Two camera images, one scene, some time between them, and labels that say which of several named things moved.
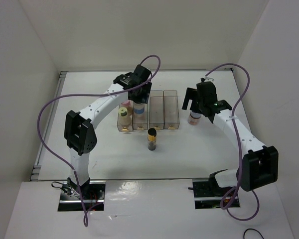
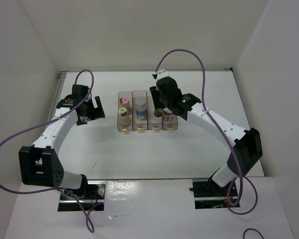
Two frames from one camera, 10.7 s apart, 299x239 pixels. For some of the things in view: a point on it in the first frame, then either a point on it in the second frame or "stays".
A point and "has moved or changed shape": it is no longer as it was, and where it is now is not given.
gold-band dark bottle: x=152 y=134 → x=158 y=112
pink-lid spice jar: x=127 y=104 stays
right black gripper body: x=197 y=102 → x=159 y=101
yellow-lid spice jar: x=124 y=119 stays
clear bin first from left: x=125 y=117 stays
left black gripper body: x=142 y=96 → x=89 y=111
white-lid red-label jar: x=194 y=118 has moved or changed shape
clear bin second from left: x=140 y=125 stays
